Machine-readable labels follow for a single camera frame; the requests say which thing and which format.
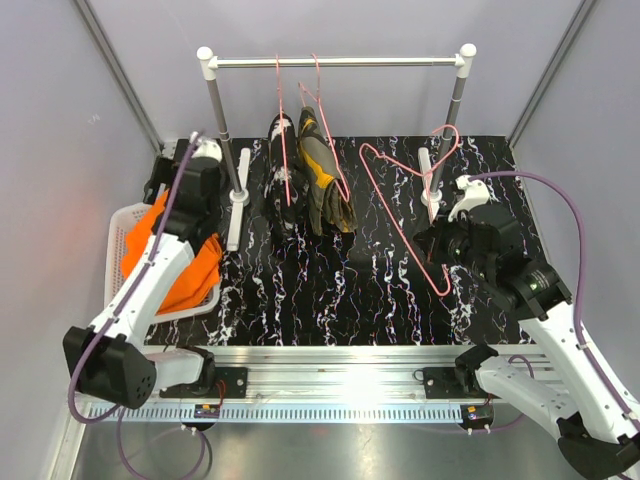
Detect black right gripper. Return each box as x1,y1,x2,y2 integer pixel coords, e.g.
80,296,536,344
414,207,495,281

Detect pink wire hanger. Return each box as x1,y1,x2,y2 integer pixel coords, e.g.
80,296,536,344
275,54,291,207
298,53,351,202
359,124,461,297

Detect camouflage yellow olive trousers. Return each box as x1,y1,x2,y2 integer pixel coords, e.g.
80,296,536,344
298,106,357,235

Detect black white splatter trousers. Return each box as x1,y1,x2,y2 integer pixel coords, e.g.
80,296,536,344
263,113,309,238

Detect orange trousers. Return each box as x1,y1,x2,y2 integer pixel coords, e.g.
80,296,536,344
120,190,223,315

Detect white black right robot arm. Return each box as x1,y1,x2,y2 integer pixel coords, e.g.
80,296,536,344
414,204,639,479

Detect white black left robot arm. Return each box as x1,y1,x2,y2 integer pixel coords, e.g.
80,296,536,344
62,133,223,416

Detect white metal clothes rack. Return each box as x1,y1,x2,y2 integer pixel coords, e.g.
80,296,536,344
196,43,477,252

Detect white plastic laundry basket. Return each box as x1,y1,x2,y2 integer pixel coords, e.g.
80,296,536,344
104,202,220,324

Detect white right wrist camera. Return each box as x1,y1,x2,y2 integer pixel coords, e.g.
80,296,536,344
448,175,490,222

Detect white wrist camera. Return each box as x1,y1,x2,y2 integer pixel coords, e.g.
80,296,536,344
448,175,490,222
189,131,223,163

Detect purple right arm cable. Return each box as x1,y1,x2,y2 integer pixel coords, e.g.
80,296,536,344
399,170,640,435

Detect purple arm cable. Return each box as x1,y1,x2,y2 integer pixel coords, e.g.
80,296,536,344
67,130,207,480
399,170,640,435

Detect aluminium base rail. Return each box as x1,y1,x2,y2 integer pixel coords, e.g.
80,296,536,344
74,344,581,426

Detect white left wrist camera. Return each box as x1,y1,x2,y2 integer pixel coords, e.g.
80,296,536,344
189,131,223,163

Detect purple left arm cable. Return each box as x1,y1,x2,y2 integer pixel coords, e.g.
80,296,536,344
67,130,207,480

